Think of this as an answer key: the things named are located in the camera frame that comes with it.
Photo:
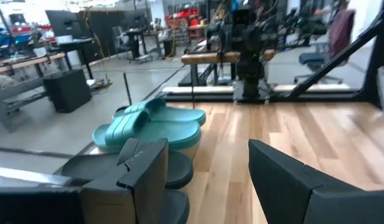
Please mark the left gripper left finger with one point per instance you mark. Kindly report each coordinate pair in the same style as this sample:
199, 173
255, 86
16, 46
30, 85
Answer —
145, 186

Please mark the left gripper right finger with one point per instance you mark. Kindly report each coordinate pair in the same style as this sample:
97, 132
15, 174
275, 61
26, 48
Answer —
303, 196

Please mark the black rubber slide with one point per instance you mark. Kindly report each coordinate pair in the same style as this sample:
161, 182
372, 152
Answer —
176, 208
179, 169

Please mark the teal rubber slide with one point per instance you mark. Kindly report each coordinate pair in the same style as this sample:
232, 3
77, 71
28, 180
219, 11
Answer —
176, 133
179, 113

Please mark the black computer tower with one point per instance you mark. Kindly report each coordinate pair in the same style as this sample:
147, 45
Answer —
67, 90

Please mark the dark office chair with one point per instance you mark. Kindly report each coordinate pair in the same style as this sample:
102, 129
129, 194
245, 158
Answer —
313, 59

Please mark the black trash bin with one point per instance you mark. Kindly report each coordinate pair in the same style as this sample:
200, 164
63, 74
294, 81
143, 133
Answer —
169, 48

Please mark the wooden slab bench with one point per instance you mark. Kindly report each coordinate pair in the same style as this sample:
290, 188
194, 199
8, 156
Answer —
207, 57

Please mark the large black panel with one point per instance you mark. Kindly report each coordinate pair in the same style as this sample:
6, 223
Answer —
107, 34

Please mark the black desk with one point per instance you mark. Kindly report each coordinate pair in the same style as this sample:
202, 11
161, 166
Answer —
75, 43

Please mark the maroon jacket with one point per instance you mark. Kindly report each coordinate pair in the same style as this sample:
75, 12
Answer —
342, 31

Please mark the grey desk with wooden top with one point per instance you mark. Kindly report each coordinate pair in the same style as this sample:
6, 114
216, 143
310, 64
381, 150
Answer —
23, 62

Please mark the red storage bins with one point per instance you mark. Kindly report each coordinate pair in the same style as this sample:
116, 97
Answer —
185, 15

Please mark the blue storage bins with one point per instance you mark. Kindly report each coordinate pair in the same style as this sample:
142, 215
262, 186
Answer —
5, 39

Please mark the black station frame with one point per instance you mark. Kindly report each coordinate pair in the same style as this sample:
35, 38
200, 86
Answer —
328, 60

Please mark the black monitor with stand mount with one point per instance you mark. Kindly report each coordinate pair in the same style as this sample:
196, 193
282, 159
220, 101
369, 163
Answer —
59, 23

